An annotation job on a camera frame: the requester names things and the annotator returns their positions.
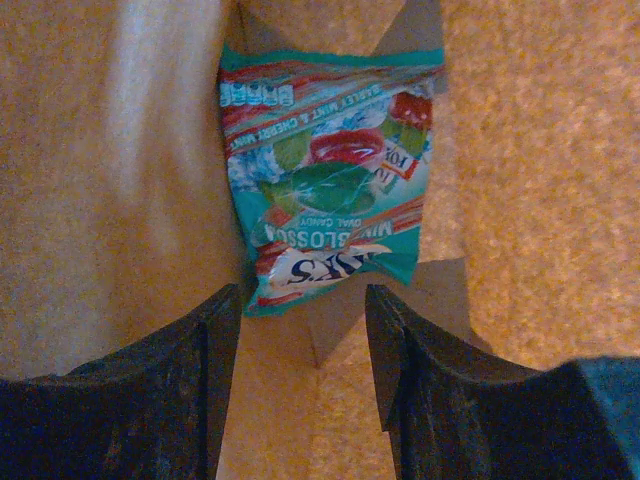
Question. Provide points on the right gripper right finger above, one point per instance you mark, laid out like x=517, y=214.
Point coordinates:
x=453, y=411

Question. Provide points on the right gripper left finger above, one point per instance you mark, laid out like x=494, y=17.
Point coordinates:
x=155, y=409

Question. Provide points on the brown paper bag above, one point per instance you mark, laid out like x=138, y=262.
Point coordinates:
x=116, y=217

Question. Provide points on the teal mint candy bag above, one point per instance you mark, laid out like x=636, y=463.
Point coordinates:
x=328, y=159

